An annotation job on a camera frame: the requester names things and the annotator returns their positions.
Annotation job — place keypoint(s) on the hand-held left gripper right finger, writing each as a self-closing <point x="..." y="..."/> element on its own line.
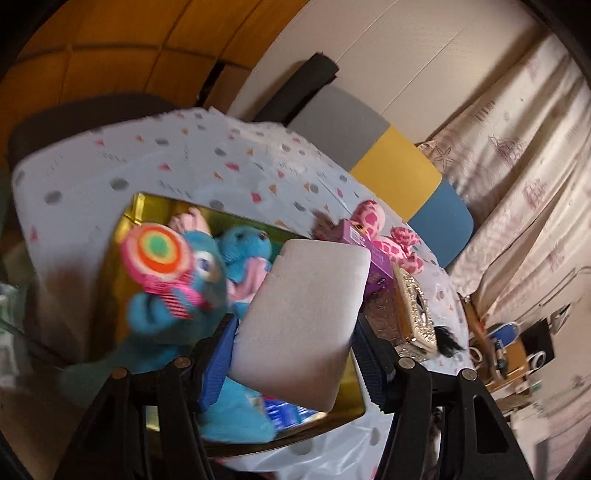
<point x="373" y="369"/>

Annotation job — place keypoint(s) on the pink patterned curtain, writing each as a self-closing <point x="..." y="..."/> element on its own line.
<point x="521" y="175"/>

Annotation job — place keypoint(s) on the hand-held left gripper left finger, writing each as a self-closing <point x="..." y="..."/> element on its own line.
<point x="219" y="364"/>

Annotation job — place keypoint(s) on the ornate gold tissue box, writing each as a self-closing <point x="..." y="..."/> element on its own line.
<point x="406" y="314"/>

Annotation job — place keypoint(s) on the gold metal tray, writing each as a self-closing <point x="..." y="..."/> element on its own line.
<point x="138" y="217"/>

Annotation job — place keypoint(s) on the grey yellow blue chair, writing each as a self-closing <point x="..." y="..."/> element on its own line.
<point x="369" y="138"/>

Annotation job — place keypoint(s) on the dark grey chair seat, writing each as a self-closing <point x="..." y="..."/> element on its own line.
<point x="92" y="120"/>

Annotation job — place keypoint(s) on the pink towel blue band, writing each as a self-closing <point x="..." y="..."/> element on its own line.
<point x="189" y="221"/>

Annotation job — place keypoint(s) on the pink spotted plush toy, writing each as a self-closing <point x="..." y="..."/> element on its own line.
<point x="397" y="240"/>

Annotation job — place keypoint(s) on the patterned plastic tablecloth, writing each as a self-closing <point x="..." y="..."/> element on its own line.
<point x="217" y="152"/>

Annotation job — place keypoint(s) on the blue plush owl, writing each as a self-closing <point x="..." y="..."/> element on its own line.
<point x="171" y="314"/>

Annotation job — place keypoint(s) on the wooden wardrobe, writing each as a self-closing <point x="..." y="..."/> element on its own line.
<point x="124" y="46"/>

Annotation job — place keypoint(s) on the blue plush elephant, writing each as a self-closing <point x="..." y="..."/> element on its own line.
<point x="244" y="251"/>

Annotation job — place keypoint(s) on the purple cardboard box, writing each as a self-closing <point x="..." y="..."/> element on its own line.
<point x="374" y="263"/>

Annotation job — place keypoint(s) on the black hair piece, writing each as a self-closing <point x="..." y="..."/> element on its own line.
<point x="448" y="341"/>

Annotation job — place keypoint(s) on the wooden side table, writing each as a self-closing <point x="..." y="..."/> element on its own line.
<point x="503" y="364"/>

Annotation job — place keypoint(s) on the white sponge block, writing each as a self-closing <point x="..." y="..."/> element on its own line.
<point x="300" y="318"/>

